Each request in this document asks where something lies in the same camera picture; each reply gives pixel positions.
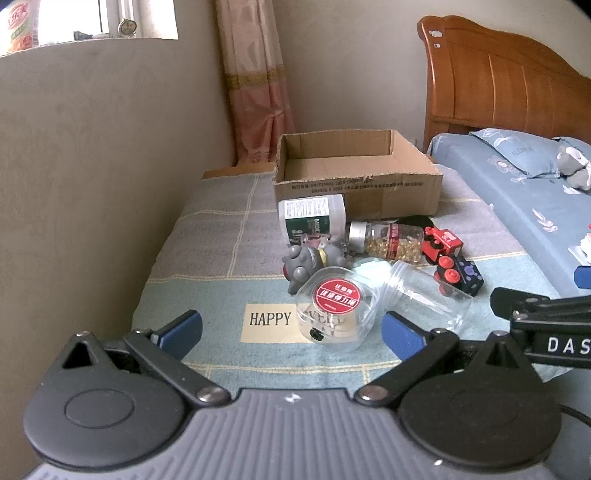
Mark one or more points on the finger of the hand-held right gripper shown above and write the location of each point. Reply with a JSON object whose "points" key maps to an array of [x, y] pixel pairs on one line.
{"points": [[582, 278], [521, 302]]}

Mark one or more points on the grey plush toy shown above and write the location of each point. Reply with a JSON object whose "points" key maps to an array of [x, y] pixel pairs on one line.
{"points": [[575, 161]]}

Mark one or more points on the black glossy oval object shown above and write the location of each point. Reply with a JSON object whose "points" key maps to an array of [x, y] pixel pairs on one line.
{"points": [[415, 221]]}

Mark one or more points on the clear plastic jar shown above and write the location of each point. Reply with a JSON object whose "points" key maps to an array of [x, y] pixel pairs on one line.
{"points": [[429, 295]]}

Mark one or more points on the red toy train car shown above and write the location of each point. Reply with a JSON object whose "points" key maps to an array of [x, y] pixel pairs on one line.
{"points": [[443, 242]]}

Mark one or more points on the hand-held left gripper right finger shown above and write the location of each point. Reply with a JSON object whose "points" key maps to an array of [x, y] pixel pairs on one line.
{"points": [[400, 334]]}

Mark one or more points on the white plastic packet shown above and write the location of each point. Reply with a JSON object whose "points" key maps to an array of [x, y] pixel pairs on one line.
{"points": [[582, 247]]}

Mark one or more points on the cardboard box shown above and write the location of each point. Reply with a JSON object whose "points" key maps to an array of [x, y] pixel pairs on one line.
{"points": [[392, 194]]}

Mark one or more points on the wooden nightstand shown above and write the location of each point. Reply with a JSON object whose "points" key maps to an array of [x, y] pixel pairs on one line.
{"points": [[226, 171]]}

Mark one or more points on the blue floral pillow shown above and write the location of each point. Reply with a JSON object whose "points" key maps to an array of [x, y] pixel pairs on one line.
{"points": [[526, 152]]}

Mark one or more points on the black toy car red wheels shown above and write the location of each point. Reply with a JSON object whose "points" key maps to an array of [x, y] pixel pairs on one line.
{"points": [[464, 274]]}

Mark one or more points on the grey toy figure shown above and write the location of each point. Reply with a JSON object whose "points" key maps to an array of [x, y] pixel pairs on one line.
{"points": [[302, 267]]}

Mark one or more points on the wooden headboard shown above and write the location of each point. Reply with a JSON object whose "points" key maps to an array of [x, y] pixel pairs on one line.
{"points": [[489, 78]]}

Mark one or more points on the white bottle with green label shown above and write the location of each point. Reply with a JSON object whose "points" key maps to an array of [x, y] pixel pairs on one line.
{"points": [[314, 210]]}

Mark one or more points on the clear capsule bottle silver cap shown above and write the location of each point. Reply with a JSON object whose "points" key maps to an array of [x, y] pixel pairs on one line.
{"points": [[392, 242]]}

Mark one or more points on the window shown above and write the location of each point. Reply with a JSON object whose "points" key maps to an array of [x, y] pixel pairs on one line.
{"points": [[92, 14]]}

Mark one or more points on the clear round container red label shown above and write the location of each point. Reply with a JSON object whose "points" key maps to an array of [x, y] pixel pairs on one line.
{"points": [[334, 300]]}

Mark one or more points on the blue floral bed sheet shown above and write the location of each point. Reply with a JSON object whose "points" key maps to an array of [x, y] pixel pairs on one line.
{"points": [[517, 198]]}

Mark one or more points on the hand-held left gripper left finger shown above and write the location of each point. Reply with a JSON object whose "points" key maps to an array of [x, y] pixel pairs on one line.
{"points": [[182, 331]]}

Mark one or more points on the pink curtain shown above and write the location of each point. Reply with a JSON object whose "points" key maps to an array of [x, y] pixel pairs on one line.
{"points": [[251, 78]]}

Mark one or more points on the small round clock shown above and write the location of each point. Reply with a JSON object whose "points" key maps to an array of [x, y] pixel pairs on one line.
{"points": [[127, 26]]}

